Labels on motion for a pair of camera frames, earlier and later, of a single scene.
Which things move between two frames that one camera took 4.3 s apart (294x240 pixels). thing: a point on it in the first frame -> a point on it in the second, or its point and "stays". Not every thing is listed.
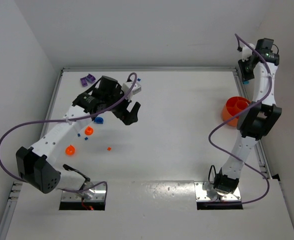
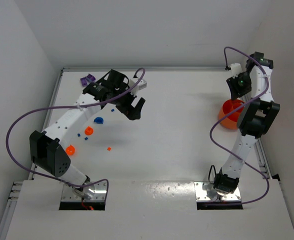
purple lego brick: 89,78 stays
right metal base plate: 201,195 stays
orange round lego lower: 70,150 stays
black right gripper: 247,71 -> 237,88
